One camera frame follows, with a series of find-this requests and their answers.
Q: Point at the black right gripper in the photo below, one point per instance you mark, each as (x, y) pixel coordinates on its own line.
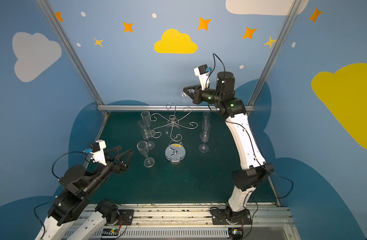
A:
(197, 95)

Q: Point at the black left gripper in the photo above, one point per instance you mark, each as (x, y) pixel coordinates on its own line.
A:
(111, 164)

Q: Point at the clear champagne flute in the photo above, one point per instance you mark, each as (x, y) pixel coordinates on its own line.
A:
(142, 147)
(206, 118)
(204, 148)
(146, 134)
(181, 94)
(145, 115)

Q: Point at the clear champagne flute front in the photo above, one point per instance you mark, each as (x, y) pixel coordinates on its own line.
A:
(206, 118)

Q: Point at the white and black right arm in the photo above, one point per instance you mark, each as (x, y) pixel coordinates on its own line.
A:
(254, 168)

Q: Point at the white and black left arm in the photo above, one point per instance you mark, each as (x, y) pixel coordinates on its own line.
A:
(79, 184)

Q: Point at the small circuit board left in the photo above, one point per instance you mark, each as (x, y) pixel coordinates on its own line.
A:
(110, 233)

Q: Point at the small circuit board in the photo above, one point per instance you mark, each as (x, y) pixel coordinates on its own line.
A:
(235, 234)
(110, 233)

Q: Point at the small circuit board right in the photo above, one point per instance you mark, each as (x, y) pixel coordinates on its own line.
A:
(235, 234)

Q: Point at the aluminium frame back rail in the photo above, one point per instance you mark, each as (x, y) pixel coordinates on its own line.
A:
(137, 108)

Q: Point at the chrome wire wine glass rack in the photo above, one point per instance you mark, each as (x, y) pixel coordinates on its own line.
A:
(175, 152)

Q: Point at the aluminium frame right post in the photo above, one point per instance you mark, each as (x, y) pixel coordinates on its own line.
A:
(282, 36)

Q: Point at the aluminium frame post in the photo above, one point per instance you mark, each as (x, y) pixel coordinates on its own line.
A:
(64, 39)
(282, 36)

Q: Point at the aluminium frame left post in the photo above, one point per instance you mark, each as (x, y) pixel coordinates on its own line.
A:
(64, 39)

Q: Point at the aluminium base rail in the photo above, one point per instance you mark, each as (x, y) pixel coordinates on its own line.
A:
(264, 221)

